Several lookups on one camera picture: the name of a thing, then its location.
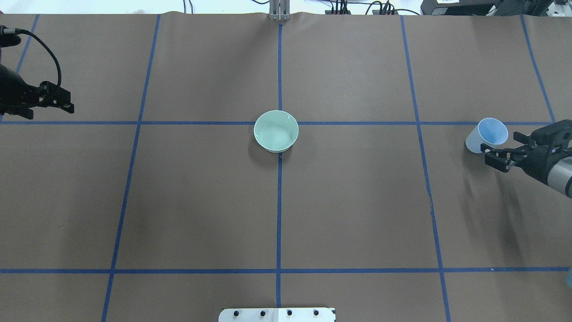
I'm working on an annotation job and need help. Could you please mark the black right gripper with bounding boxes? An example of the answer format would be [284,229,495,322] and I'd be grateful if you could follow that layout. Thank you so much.
[480,119,572,184]

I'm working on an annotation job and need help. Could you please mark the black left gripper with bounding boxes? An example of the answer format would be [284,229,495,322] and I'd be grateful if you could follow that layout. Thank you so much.
[0,65,75,120]

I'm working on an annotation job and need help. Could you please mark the light blue plastic cup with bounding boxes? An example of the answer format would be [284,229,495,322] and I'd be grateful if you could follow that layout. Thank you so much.
[464,118,509,154]

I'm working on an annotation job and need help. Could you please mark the light green ceramic bowl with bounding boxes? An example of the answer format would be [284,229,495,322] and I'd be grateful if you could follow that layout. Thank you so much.
[253,110,299,153]

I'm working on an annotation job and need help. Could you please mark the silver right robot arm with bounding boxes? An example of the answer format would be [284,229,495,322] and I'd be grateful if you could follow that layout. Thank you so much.
[1,102,572,201]

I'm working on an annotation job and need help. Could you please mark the brown paper table mat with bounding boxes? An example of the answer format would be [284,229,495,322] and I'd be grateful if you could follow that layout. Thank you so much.
[1,12,571,322]

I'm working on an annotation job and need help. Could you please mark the black device box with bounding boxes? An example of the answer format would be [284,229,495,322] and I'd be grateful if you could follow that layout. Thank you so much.
[420,0,538,16]

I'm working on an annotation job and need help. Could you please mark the white metal mounting plate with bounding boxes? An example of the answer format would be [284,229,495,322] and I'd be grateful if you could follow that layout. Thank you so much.
[218,307,336,322]

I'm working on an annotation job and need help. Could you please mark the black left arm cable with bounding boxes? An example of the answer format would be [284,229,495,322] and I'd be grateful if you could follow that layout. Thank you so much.
[0,27,62,88]

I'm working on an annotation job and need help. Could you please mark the grey aluminium post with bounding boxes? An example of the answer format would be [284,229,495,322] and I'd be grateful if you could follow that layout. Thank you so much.
[269,0,291,22]

